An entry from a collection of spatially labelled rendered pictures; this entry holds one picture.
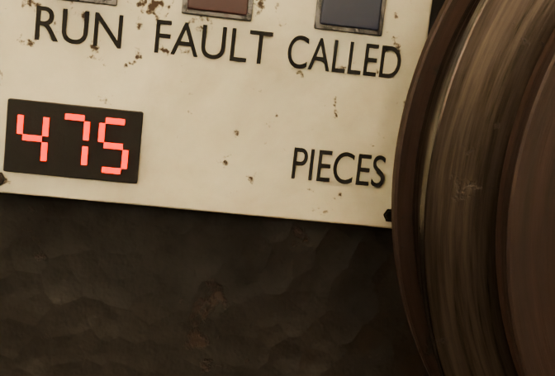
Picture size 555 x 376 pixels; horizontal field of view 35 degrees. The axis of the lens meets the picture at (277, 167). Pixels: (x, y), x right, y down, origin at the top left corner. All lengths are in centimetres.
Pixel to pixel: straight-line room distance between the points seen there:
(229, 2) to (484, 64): 17
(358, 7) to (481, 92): 14
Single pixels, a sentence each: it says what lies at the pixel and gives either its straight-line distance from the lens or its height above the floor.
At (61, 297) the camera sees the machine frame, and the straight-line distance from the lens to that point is 59.
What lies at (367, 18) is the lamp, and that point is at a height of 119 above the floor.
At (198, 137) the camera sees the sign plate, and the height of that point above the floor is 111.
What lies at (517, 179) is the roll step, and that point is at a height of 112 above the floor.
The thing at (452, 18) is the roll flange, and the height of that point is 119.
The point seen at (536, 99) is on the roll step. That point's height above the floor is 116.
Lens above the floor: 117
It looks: 9 degrees down
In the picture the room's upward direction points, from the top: 6 degrees clockwise
